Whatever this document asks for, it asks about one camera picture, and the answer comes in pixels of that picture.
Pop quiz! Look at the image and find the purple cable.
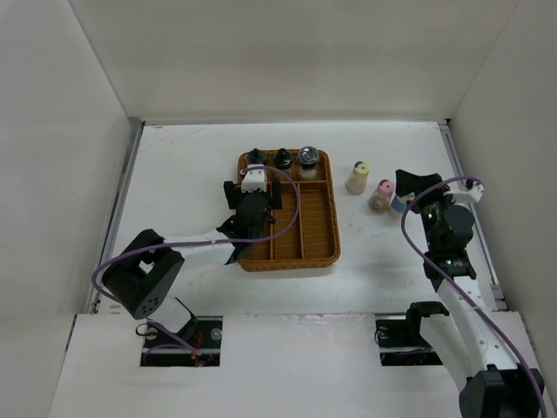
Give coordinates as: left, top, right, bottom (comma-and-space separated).
400, 176, 547, 418
91, 164, 301, 356

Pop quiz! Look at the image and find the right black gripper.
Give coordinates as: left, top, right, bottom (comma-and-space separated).
395, 169, 461, 251

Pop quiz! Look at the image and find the black cap brown spice bottle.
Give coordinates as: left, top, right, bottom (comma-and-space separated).
273, 148, 294, 179

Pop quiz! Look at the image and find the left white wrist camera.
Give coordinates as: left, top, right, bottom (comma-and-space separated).
240, 165, 267, 193

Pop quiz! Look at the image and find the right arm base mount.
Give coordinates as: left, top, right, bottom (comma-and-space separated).
373, 301, 449, 367

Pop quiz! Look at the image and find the pink lid spice bottle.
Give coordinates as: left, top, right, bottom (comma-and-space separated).
368, 179, 395, 212

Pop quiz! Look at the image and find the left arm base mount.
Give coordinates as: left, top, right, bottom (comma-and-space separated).
135, 300, 224, 367

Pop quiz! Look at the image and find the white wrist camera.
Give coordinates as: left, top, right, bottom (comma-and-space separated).
240, 165, 267, 193
444, 180, 485, 204

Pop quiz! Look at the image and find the black grinder top spice bottle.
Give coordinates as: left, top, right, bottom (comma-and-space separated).
298, 146, 319, 180

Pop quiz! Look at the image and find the brown wicker divided tray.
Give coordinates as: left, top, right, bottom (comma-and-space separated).
239, 149, 340, 273

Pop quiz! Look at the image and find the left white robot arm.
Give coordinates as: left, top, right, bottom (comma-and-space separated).
101, 179, 282, 347

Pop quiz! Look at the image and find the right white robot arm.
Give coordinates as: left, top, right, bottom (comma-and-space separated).
395, 169, 548, 417

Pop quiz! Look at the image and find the black cap white spice bottle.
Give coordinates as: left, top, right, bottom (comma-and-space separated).
245, 148, 267, 167

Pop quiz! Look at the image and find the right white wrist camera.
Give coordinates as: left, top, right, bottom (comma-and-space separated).
444, 180, 485, 204

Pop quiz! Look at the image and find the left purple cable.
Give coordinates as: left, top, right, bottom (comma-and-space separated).
91, 164, 301, 356

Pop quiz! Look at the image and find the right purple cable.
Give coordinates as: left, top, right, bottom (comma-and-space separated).
400, 176, 547, 418

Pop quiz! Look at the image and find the yellow lid spice bottle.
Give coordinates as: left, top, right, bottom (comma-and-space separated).
346, 161, 370, 195

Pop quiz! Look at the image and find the silver lid blue label jar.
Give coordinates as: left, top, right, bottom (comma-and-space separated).
387, 195, 412, 219

